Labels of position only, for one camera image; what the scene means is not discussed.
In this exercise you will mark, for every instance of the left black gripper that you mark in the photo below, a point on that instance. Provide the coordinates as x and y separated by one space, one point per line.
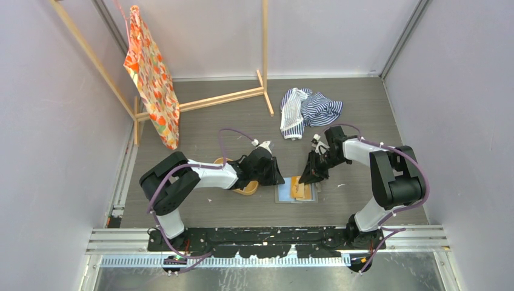
274 177

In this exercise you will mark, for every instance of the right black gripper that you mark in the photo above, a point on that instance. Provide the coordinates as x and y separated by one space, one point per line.
312 167

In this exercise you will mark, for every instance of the grey card holder wallet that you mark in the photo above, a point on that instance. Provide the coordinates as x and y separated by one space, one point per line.
282 193

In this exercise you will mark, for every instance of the gold credit card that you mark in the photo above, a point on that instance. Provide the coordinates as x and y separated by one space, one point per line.
295 187
306 193

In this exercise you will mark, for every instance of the orange oval tray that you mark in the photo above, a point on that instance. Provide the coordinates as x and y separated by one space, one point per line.
249 189

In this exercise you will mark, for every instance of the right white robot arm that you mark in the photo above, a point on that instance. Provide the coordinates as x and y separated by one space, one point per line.
397 181

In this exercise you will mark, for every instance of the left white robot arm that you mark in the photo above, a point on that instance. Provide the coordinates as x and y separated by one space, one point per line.
167 184

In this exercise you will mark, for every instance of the blue striped cloth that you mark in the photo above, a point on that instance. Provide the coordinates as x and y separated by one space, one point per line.
301 108

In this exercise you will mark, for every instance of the wooden drying rack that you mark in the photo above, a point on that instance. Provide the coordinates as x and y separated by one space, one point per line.
137 112

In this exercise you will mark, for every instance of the orange floral cloth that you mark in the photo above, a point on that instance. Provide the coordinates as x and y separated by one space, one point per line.
146 67

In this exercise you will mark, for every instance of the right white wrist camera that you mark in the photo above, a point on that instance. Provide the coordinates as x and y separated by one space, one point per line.
319 147

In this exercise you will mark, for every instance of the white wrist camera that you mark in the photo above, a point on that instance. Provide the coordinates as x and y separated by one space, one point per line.
319 147
263 144

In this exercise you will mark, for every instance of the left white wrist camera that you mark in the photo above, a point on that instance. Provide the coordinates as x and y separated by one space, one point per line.
263 144

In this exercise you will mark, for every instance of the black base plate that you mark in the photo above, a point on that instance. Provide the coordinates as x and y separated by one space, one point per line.
266 242

